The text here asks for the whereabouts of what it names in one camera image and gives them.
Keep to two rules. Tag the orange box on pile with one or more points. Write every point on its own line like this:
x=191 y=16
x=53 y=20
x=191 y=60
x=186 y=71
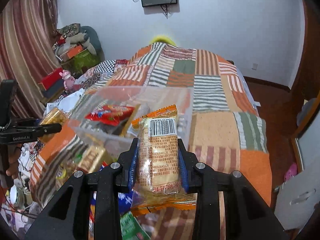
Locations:
x=71 y=52

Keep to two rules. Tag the orange cake pack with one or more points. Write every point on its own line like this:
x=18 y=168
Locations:
x=159 y=181

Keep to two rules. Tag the patchwork striped bed quilt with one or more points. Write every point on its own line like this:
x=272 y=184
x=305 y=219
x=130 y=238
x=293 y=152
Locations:
x=226 y=134

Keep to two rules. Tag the wall power socket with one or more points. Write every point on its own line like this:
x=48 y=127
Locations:
x=254 y=67

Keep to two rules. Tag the pink plush toy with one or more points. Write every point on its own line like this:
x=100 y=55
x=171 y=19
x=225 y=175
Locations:
x=68 y=80

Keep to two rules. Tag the clear plastic storage bin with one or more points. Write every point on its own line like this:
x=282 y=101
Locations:
x=117 y=139

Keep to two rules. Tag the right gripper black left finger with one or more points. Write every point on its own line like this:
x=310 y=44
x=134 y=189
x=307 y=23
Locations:
x=66 y=216

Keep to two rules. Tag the golden cracker snack pack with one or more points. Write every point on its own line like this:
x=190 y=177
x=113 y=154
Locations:
x=55 y=116

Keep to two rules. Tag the white plastic bag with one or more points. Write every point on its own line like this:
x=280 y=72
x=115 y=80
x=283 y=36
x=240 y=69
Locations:
x=65 y=104

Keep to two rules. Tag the blue snack bag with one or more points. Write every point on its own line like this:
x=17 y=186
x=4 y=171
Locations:
x=125 y=201

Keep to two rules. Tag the beige biscuit pack green seal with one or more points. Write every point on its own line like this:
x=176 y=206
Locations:
x=91 y=160

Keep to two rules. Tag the brown wooden door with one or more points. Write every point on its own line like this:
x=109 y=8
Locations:
x=306 y=84

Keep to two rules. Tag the yellow green object behind bed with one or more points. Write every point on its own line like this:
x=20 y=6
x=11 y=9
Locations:
x=163 y=39

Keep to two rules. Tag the red gift box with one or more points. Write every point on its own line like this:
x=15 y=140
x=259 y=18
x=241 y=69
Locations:
x=50 y=79

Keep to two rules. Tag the green patterned box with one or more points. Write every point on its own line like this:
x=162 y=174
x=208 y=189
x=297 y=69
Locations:
x=83 y=61

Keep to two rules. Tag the grey plush toy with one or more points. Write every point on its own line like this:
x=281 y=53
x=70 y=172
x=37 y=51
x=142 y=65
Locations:
x=88 y=38

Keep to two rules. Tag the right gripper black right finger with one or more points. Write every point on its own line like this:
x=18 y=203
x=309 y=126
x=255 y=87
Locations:
x=226 y=199

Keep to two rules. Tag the person's left hand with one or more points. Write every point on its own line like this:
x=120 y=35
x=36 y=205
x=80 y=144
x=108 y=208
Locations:
x=14 y=152

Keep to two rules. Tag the red instant noodle snack bag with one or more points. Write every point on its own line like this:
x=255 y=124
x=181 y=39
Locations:
x=110 y=114

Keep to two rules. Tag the striped red beige curtain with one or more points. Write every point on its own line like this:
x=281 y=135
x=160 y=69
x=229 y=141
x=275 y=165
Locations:
x=28 y=31

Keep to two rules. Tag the white cabinet with handle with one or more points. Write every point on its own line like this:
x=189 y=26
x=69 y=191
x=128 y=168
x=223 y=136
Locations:
x=298 y=197

